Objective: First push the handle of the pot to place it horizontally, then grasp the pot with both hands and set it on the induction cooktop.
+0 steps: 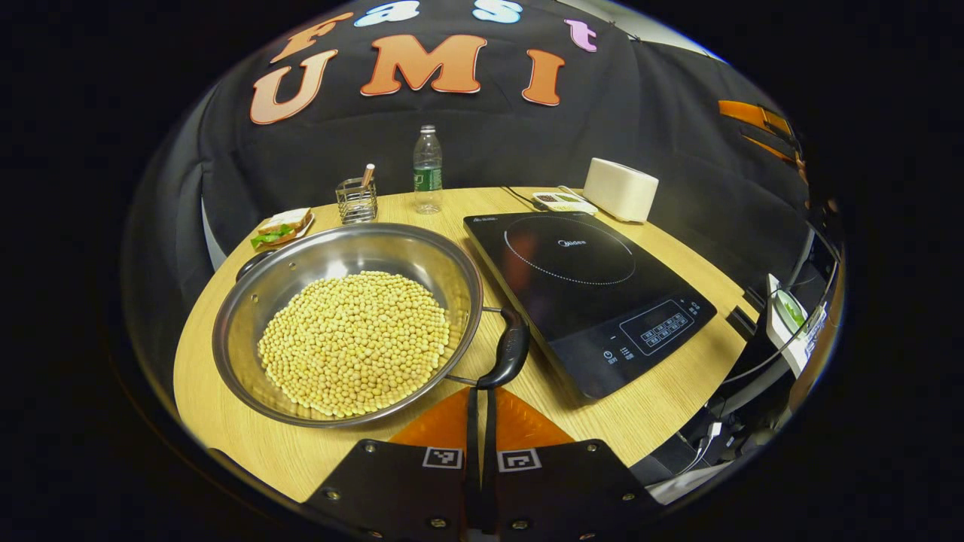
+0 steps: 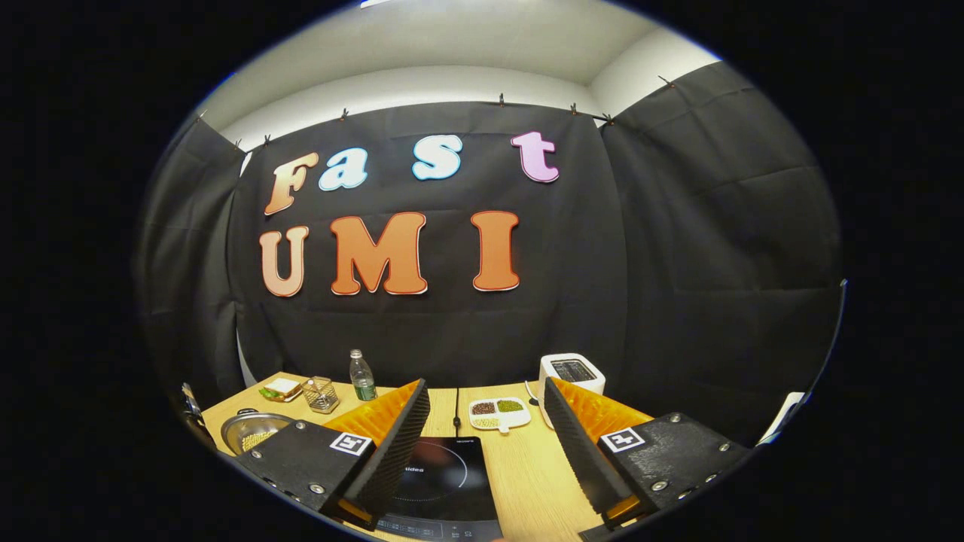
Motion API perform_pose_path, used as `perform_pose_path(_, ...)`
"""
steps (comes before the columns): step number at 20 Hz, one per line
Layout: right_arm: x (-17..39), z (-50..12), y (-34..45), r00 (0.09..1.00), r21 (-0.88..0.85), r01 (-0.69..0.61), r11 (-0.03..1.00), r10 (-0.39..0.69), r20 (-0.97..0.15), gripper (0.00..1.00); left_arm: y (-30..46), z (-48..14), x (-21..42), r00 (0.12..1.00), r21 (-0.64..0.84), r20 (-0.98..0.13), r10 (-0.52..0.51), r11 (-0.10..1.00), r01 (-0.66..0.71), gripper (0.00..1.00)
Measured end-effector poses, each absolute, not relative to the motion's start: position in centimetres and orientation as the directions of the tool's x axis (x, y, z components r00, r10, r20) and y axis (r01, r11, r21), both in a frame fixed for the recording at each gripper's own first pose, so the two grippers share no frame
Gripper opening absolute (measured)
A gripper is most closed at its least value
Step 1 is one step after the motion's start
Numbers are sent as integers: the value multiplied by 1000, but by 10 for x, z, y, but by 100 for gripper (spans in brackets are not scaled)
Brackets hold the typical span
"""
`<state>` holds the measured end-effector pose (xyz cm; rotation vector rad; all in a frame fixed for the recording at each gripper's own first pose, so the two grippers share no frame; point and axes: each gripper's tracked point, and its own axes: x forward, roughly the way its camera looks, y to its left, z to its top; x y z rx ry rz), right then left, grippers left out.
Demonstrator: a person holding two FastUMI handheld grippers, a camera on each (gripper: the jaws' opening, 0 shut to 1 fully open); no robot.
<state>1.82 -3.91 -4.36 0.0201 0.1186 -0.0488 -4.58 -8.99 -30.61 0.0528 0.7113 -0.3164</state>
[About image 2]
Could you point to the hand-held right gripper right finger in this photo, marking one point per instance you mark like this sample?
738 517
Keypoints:
576 452

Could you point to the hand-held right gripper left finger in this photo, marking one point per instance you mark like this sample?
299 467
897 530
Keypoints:
395 452

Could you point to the black induction cooktop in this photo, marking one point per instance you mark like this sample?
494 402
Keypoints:
444 482

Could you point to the white divided dish of beans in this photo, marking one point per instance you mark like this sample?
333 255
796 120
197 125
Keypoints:
516 419

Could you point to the pile of yellow soybeans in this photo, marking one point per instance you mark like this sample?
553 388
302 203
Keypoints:
260 439

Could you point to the white toaster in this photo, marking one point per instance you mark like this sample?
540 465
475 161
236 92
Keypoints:
600 380

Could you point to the clear plastic water bottle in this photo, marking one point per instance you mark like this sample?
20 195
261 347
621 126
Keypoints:
363 380

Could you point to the sandwich with lettuce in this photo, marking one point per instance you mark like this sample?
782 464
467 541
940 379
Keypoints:
282 387

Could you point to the black backdrop cloth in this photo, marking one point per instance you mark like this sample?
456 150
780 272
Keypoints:
640 263

